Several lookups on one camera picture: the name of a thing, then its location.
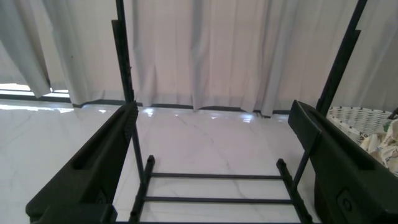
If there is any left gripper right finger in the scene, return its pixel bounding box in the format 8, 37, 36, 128
287, 99, 398, 224

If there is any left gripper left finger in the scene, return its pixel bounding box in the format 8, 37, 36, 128
25, 101, 139, 224

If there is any white laundry basket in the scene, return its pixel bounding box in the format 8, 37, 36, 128
326, 105, 398, 147

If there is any black clothes rack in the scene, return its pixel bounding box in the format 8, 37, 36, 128
111, 0, 369, 224

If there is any cream printed garment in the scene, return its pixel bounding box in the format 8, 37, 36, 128
359, 119, 398, 177

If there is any window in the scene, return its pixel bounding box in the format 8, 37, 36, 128
0, 82, 73, 104

